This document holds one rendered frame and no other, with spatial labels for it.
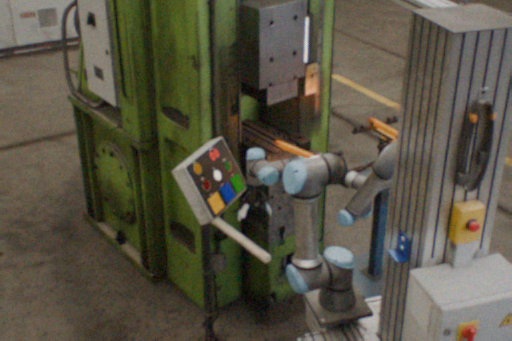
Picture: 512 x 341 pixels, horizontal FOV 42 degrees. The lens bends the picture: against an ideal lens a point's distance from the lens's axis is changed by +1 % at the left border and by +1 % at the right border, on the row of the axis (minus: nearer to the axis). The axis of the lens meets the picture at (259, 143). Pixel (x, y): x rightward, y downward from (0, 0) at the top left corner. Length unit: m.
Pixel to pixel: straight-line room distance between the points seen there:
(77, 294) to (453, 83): 2.84
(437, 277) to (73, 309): 2.42
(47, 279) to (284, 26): 2.19
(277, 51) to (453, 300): 1.58
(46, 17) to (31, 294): 4.69
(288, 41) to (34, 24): 5.42
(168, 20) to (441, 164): 1.79
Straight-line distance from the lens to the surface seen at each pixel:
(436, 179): 2.12
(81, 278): 4.32
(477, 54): 2.00
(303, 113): 3.71
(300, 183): 2.33
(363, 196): 2.94
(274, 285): 3.85
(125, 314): 3.99
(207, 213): 2.94
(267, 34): 3.17
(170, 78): 3.51
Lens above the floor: 2.58
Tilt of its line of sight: 27 degrees down
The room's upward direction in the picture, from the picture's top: straight up
